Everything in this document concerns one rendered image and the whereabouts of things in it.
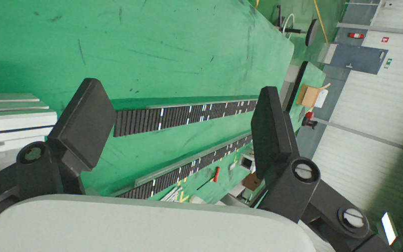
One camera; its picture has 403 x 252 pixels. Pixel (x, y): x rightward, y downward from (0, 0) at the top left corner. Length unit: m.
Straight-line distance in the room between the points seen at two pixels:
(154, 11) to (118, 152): 0.29
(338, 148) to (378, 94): 2.76
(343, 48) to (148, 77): 10.85
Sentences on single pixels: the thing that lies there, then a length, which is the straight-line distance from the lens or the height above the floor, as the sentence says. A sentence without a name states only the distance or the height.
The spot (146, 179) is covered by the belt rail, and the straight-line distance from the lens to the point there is 0.55.
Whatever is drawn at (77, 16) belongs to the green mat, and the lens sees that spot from 0.36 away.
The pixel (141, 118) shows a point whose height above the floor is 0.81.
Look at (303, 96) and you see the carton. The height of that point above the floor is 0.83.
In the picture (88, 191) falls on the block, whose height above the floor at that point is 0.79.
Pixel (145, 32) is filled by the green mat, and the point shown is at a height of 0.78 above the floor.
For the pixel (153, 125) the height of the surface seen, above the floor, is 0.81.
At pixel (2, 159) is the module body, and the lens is 0.33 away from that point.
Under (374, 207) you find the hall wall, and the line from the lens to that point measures 12.32.
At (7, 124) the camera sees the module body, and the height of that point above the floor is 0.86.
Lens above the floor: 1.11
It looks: 30 degrees down
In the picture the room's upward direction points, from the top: 114 degrees clockwise
